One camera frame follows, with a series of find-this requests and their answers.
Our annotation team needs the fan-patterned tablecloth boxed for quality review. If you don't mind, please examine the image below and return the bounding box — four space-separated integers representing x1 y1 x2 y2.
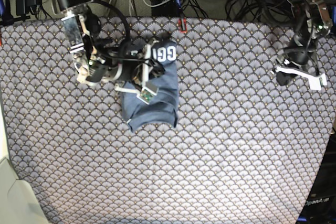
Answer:
1 17 335 223

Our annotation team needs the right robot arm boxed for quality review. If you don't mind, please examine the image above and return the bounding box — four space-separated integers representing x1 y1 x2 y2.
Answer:
51 0 165 102

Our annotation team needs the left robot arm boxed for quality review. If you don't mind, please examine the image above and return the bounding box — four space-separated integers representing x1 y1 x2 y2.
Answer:
276 0 333 86

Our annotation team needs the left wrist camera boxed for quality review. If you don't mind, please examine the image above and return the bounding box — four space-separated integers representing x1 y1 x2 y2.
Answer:
308 73 327 91

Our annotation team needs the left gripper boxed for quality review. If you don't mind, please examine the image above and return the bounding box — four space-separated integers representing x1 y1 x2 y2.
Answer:
274 35 324 81

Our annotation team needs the red table clamp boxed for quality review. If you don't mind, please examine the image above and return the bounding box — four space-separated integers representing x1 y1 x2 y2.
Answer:
178 18 187 33

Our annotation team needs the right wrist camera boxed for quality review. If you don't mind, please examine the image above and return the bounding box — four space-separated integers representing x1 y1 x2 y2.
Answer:
137 82 159 104

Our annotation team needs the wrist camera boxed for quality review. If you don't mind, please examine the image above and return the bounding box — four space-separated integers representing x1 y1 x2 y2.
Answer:
137 82 159 104
308 73 327 91

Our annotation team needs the black OpenArm base stand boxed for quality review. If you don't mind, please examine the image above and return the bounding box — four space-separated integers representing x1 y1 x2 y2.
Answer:
296 132 335 223

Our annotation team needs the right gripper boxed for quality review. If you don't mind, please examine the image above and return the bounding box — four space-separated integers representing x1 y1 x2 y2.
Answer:
74 39 165 95

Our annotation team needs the beige plastic bin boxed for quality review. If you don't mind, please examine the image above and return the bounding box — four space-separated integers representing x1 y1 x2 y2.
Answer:
1 109 49 223

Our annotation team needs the black box under table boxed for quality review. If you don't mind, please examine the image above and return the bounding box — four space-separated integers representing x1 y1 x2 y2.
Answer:
151 0 178 17

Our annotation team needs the blue T-shirt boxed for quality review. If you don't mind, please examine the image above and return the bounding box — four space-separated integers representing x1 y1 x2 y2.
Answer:
115 40 179 132

